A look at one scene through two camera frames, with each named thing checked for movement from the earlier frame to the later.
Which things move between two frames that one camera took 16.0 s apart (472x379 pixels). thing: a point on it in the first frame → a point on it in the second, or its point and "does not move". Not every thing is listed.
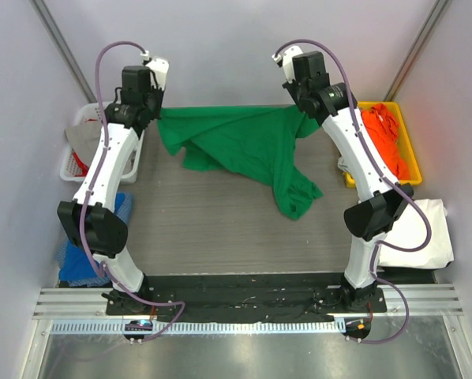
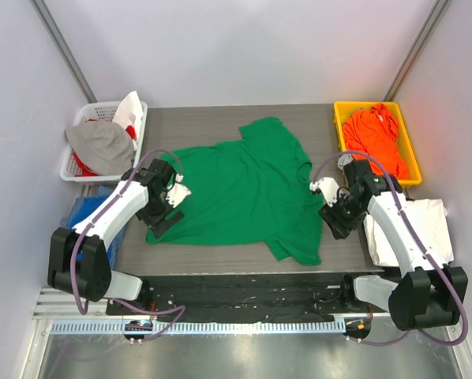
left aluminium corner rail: x=65 y=50 does not move
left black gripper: x=155 y=105 → x=166 y=222
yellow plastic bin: x=405 y=143 does not move
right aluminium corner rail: x=425 y=35 does not move
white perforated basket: x=94 y=112 does not move
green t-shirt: x=256 y=141 → x=257 y=189
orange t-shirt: x=382 y=126 does not move
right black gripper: x=294 y=93 → x=335 y=224
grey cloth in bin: x=341 y=165 does not move
